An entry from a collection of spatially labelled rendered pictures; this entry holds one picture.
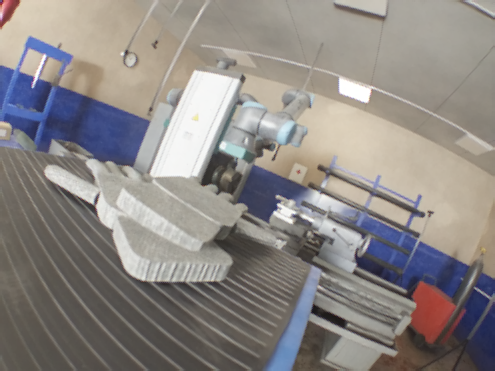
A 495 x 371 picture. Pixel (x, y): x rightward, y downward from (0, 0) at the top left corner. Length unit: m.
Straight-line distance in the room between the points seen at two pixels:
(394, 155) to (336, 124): 1.43
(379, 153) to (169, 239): 5.32
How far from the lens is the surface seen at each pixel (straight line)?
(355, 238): 2.20
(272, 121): 1.35
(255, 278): 0.21
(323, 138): 5.42
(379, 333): 2.38
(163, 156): 1.51
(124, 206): 0.19
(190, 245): 0.17
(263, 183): 5.50
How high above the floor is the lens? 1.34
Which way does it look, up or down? 5 degrees down
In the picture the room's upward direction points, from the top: 24 degrees clockwise
